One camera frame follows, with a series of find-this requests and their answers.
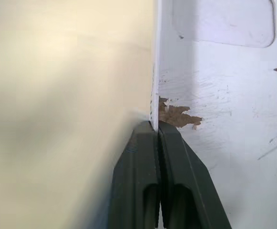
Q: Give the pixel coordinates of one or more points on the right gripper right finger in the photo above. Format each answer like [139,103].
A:
[186,186]

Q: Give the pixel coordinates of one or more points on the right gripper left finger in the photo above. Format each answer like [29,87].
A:
[133,181]

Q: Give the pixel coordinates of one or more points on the white box with torn spot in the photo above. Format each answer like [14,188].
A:
[224,83]

